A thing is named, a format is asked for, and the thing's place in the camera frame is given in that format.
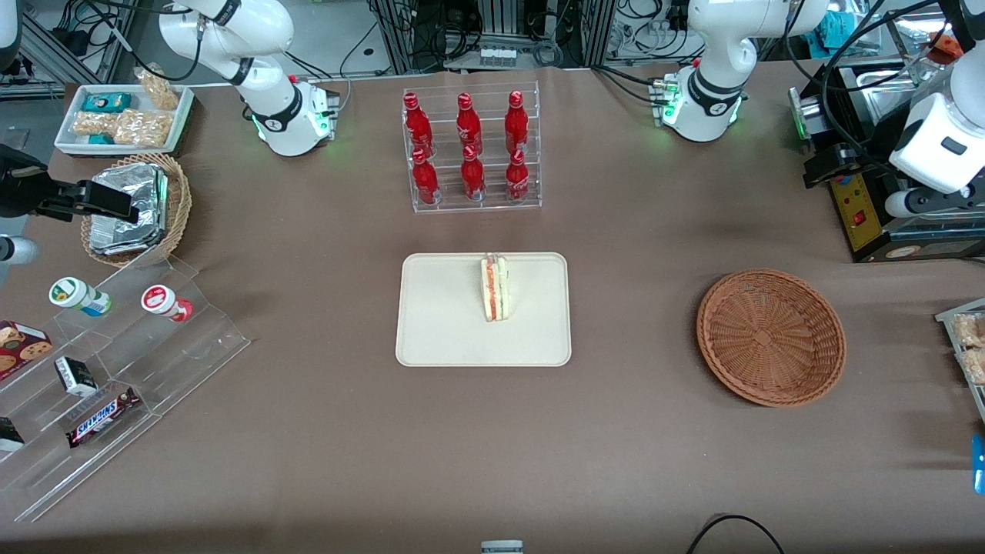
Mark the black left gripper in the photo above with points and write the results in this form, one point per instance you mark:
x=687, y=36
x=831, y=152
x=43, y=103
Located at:
x=868, y=145

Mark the white snack tray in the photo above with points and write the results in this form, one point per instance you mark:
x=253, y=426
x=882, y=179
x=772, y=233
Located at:
x=950, y=315
x=181, y=115

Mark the brown shallow wicker basket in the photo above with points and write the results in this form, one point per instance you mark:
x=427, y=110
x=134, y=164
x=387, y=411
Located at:
x=769, y=338

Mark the light wicker basket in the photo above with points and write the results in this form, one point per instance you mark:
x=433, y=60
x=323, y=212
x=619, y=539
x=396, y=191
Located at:
x=178, y=200

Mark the triangular layered sandwich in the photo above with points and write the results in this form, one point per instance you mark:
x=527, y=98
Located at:
x=495, y=288

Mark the black and white carton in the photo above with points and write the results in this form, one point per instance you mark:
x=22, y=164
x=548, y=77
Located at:
x=75, y=377

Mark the small grey device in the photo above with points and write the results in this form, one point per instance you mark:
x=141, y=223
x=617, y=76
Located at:
x=502, y=547

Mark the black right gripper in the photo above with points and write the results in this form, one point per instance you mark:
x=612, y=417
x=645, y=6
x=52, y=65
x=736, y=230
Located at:
x=17, y=192

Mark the red strawberry yogurt cup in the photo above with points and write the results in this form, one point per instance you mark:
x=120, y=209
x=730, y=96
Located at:
x=161, y=302

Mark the cream plastic tray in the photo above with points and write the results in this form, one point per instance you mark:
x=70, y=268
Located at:
x=446, y=323

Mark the puffed rice snack pack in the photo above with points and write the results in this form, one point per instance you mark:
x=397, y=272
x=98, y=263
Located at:
x=92, y=123
x=158, y=88
x=971, y=329
x=142, y=127
x=976, y=365

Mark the blue plastic object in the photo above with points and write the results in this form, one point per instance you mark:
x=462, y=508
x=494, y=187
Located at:
x=979, y=462

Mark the red cola bottle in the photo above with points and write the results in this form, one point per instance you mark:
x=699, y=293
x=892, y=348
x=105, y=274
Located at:
x=418, y=123
x=518, y=181
x=467, y=123
x=473, y=178
x=516, y=121
x=425, y=181

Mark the brown Snickers chocolate bar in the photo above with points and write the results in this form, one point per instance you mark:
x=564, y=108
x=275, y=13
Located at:
x=102, y=418

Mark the white power strip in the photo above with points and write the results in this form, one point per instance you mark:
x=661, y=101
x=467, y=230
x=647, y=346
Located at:
x=499, y=56

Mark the clear acrylic stepped shelf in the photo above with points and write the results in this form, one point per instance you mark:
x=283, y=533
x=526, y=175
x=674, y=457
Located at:
x=192, y=346

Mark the red cookie box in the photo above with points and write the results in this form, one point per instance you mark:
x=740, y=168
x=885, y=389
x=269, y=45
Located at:
x=23, y=346

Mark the green sunflower yogurt cup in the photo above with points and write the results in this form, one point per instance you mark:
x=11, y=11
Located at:
x=73, y=295

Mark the teal snack packet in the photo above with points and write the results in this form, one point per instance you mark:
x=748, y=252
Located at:
x=108, y=102
x=101, y=138

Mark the teal cloth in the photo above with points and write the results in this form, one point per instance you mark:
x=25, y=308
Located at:
x=835, y=29

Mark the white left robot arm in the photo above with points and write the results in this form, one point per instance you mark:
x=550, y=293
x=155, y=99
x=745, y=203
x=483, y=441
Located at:
x=712, y=85

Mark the orange object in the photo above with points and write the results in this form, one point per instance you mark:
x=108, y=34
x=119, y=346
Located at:
x=945, y=50

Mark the clear acrylic bottle rack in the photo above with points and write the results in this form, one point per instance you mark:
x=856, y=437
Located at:
x=492, y=204

